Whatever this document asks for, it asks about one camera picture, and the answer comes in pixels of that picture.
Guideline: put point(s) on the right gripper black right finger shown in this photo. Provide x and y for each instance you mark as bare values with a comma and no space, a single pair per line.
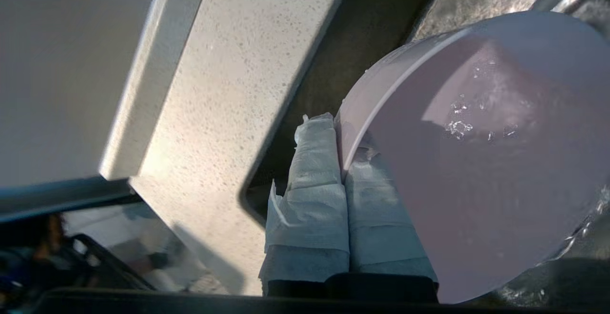
381,228

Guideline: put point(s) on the right gripper tissue-wrapped left finger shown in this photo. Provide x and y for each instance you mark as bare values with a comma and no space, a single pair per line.
310,218

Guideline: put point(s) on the grey cabinet door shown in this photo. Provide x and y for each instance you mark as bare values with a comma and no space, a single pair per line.
62,197

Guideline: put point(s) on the stainless steel sink basin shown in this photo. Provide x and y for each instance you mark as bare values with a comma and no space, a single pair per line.
362,42

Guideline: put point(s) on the pink bowl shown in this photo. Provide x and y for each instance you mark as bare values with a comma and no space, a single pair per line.
476,161

